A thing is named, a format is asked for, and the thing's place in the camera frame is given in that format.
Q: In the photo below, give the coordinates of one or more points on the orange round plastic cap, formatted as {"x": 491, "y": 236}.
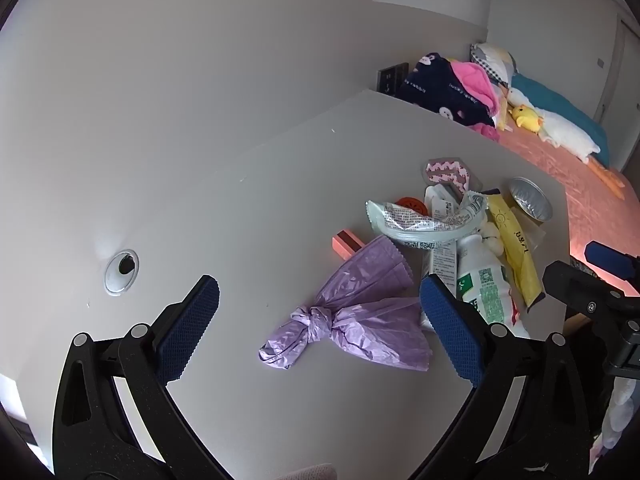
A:
{"x": 412, "y": 204}

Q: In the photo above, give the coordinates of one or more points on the checkered pillow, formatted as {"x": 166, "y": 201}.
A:
{"x": 492, "y": 55}

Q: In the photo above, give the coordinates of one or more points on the yellow duck plush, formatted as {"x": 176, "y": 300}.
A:
{"x": 525, "y": 117}

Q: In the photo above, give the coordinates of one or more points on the aluminium foil cup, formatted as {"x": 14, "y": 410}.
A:
{"x": 530, "y": 200}

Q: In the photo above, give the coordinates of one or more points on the white green plastic bottle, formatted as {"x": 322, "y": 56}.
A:
{"x": 485, "y": 285}

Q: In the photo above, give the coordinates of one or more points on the white foam piece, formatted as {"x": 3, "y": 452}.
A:
{"x": 490, "y": 232}

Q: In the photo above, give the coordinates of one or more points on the white door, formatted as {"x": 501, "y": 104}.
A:
{"x": 625, "y": 85}

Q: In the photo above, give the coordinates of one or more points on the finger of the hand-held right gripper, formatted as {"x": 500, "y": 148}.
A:
{"x": 575, "y": 285}
{"x": 612, "y": 260}

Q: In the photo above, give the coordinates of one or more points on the person's right hand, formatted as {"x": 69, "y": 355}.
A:
{"x": 619, "y": 410}

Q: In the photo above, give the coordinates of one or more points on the long white printed box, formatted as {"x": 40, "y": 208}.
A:
{"x": 442, "y": 262}

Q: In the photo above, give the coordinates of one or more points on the white goose plush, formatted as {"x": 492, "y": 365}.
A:
{"x": 565, "y": 132}

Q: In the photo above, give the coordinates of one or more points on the navy printed fleece blanket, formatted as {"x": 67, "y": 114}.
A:
{"x": 435, "y": 85}

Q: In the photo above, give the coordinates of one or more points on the brown cardboard piece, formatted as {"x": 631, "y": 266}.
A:
{"x": 577, "y": 322}

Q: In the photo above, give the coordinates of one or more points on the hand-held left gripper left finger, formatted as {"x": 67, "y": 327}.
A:
{"x": 192, "y": 325}

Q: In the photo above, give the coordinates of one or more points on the pink bed sheet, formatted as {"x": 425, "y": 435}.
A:
{"x": 590, "y": 200}

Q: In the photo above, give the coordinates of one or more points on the yellow packet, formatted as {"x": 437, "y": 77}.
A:
{"x": 515, "y": 245}

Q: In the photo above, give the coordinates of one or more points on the black wall socket panel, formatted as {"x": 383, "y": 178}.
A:
{"x": 392, "y": 77}

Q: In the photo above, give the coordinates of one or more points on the clear plastic measuring cup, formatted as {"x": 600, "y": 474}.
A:
{"x": 532, "y": 235}

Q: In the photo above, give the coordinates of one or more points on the white crumpled packaging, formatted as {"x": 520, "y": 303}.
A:
{"x": 440, "y": 200}

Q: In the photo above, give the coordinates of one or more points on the purple knotted plastic bag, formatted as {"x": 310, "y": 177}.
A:
{"x": 360, "y": 320}

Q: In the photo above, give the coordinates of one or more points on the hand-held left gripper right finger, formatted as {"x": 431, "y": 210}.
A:
{"x": 450, "y": 325}

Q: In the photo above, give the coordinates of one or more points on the small red pink box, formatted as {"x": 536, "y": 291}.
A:
{"x": 345, "y": 246}

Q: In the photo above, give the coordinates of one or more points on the pink fleece blanket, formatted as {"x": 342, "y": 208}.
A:
{"x": 472, "y": 75}

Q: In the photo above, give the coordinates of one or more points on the grey corner guard with tape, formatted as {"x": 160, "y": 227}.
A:
{"x": 445, "y": 170}

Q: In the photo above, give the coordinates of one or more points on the silver green snack wrapper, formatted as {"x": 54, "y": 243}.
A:
{"x": 415, "y": 227}

